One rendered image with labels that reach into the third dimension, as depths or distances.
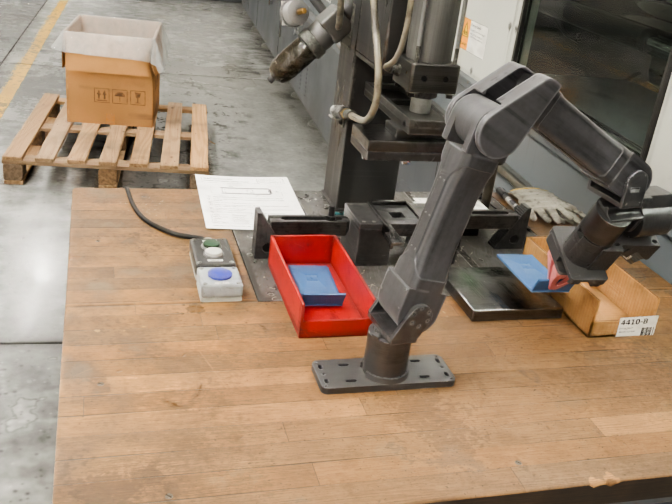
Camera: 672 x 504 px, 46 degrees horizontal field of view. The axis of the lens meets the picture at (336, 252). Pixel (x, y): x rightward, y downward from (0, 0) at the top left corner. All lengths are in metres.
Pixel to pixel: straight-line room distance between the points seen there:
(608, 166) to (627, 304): 0.41
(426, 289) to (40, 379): 1.85
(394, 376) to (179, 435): 0.31
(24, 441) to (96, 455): 1.50
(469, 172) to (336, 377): 0.34
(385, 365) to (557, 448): 0.25
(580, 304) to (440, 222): 0.43
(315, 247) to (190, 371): 0.41
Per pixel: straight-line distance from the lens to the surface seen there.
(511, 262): 1.44
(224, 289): 1.30
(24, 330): 3.00
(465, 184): 1.04
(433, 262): 1.06
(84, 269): 1.40
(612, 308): 1.51
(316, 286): 1.36
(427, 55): 1.39
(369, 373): 1.13
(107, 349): 1.18
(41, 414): 2.58
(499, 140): 1.02
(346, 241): 1.51
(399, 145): 1.40
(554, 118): 1.07
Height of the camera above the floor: 1.53
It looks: 25 degrees down
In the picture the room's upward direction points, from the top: 7 degrees clockwise
